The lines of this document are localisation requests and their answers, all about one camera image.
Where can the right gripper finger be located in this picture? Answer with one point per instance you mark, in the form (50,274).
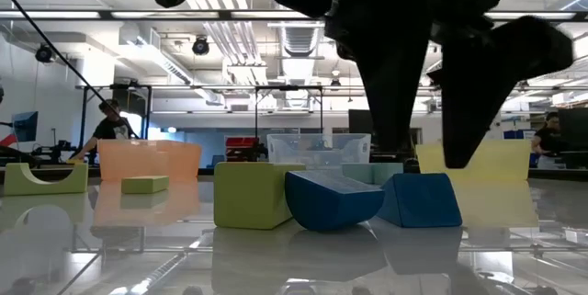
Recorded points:
(473,102)
(390,79)

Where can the long teal foam block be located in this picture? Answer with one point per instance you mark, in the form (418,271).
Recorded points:
(358,171)

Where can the blue wedge foam block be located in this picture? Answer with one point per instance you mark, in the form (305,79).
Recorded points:
(422,203)

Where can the blue half-cylinder foam block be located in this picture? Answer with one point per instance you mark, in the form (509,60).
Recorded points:
(331,203)

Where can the big green foam block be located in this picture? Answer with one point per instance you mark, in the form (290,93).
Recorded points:
(250,194)

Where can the green arch foam block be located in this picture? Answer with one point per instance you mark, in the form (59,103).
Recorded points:
(69,185)

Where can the blue storage bins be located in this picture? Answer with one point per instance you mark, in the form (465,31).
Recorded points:
(519,134)

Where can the yellow translucent plastic bin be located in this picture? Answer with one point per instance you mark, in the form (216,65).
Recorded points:
(505,162)

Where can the person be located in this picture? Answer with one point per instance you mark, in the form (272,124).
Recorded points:
(546,139)
(110,129)

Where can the clear plastic bin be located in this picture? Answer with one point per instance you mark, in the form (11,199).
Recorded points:
(317,148)

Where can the red storage bins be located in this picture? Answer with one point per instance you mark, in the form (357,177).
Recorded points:
(241,142)

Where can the orange translucent plastic bin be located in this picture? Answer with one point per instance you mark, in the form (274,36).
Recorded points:
(138,157)

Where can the blue computer monitor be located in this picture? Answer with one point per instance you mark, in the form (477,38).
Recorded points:
(25,126)

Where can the black hanging camera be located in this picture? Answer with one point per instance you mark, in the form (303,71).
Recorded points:
(200,46)
(44,53)

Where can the corrugated silver ventilation duct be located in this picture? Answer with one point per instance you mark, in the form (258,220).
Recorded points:
(298,40)

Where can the black metal rig frame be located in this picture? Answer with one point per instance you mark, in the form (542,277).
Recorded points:
(131,99)

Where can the black aluminium table frame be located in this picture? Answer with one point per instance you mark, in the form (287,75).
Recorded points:
(206,173)

